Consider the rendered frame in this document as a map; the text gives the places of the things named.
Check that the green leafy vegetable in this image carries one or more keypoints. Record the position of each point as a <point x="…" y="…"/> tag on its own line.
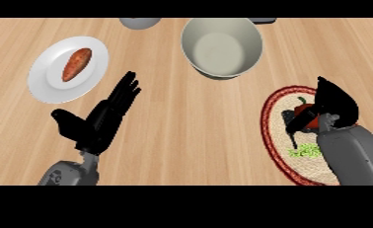
<point x="305" y="150"/>

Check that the round woven red-rimmed placemat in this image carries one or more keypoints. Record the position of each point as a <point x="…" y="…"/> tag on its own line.
<point x="279" y="139"/>

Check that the grey rounded object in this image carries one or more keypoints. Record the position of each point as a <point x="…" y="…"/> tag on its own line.
<point x="140" y="23"/>

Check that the white round plate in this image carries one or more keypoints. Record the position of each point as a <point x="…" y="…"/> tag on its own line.
<point x="68" y="69"/>

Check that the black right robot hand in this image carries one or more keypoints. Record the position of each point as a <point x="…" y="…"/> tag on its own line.
<point x="335" y="103"/>

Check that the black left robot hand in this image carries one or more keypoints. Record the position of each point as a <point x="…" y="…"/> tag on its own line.
<point x="99" y="123"/>

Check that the orange sweet potato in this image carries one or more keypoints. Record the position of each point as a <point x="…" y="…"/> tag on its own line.
<point x="77" y="64"/>

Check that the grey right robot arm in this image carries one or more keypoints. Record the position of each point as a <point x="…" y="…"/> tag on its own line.
<point x="346" y="154"/>

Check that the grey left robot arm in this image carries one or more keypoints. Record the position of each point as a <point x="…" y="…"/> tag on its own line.
<point x="69" y="172"/>

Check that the dark grey flat object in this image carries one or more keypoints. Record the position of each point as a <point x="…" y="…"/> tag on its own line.
<point x="262" y="20"/>

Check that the red bell pepper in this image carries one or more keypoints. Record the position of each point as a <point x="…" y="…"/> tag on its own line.
<point x="304" y="112"/>

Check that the pale grey bowl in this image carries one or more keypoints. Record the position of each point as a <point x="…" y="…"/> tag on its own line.
<point x="223" y="47"/>

